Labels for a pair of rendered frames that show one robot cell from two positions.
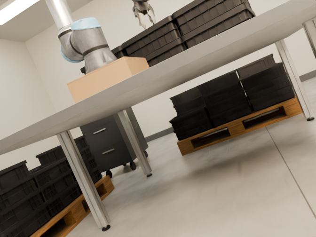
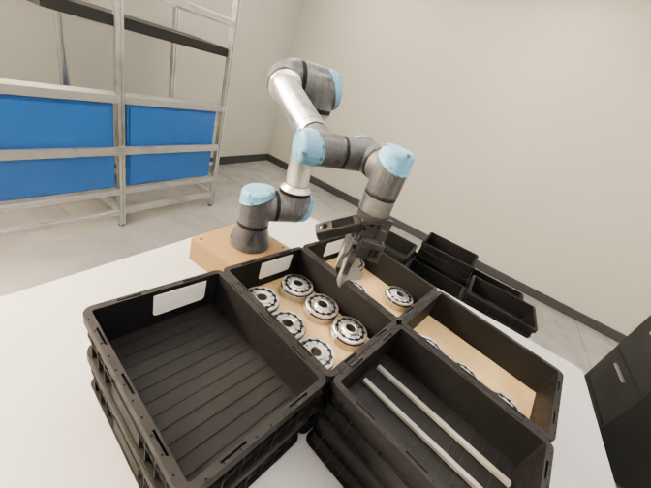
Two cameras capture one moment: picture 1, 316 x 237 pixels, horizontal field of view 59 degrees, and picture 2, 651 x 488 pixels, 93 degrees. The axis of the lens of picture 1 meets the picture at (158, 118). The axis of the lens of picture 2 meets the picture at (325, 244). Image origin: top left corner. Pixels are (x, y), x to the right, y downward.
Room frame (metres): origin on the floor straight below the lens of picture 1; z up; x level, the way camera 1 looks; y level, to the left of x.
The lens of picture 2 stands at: (1.55, -0.86, 1.45)
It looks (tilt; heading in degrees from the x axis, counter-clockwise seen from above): 28 degrees down; 94
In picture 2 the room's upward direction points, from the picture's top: 20 degrees clockwise
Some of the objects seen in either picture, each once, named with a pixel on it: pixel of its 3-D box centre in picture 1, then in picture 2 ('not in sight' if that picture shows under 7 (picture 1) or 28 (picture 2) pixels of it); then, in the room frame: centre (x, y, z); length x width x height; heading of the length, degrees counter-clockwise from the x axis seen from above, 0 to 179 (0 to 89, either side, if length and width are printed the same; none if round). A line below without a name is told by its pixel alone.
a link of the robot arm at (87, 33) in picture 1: (88, 35); (258, 203); (1.19, 0.13, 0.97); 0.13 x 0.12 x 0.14; 39
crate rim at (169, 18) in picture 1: (161, 34); (310, 299); (1.51, -0.20, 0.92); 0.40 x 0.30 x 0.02; 152
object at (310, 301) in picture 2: not in sight; (322, 305); (1.54, -0.13, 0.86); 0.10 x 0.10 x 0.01
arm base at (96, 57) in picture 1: (99, 60); (251, 231); (1.19, 0.13, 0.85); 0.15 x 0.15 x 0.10
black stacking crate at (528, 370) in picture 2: not in sight; (472, 362); (2.00, -0.12, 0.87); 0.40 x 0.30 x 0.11; 152
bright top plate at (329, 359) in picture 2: not in sight; (315, 352); (1.57, -0.31, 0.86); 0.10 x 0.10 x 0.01
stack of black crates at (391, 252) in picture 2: (2, 208); (374, 263); (1.78, 1.15, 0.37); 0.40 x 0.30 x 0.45; 162
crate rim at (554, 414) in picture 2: not in sight; (480, 350); (2.00, -0.12, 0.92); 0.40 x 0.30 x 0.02; 152
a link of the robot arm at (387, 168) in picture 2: not in sight; (388, 172); (1.57, -0.16, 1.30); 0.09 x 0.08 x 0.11; 129
